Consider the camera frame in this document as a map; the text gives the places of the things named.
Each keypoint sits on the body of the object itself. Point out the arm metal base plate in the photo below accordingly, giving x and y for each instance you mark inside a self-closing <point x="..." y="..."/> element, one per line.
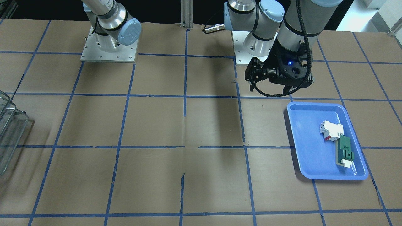
<point x="247" y="46"/>
<point x="100" y="48"/>

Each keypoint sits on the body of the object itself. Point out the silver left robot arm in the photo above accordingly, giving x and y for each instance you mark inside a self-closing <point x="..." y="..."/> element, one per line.
<point x="279" y="41"/>

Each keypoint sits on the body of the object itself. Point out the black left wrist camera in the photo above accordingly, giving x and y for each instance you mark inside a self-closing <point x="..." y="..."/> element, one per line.
<point x="293" y="65"/>

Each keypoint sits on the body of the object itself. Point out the blue plastic tray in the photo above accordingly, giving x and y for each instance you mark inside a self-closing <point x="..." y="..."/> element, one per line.
<point x="317" y="156"/>

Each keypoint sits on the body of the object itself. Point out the green terminal block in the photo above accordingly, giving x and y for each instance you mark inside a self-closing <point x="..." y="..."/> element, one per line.
<point x="344" y="154"/>

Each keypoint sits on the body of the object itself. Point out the white circuit breaker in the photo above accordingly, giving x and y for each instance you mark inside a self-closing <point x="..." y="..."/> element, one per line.
<point x="331" y="131"/>

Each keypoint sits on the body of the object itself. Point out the aluminium frame post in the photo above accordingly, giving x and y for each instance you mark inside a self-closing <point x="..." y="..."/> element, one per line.
<point x="186" y="20"/>

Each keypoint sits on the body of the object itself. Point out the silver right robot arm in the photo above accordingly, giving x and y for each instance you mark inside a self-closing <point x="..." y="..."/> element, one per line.
<point x="113" y="27"/>

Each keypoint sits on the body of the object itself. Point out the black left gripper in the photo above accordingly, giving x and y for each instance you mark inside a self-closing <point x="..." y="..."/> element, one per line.
<point x="272" y="63"/>

